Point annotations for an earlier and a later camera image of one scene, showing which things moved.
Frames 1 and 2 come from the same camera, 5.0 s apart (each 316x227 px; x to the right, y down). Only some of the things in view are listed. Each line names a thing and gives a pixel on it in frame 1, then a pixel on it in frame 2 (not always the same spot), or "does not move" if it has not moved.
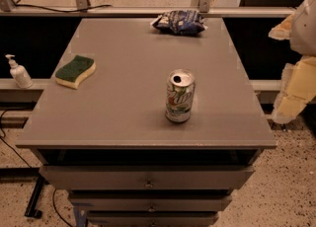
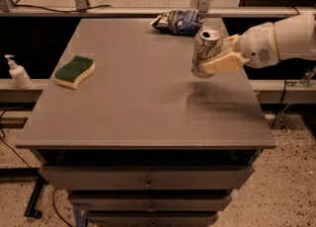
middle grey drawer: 149,202 does not move
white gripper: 304,29 to 258,45
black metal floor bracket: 31,208 does not move
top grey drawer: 147,177 does not move
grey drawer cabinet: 149,122 does not move
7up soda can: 180,92 to 207,45
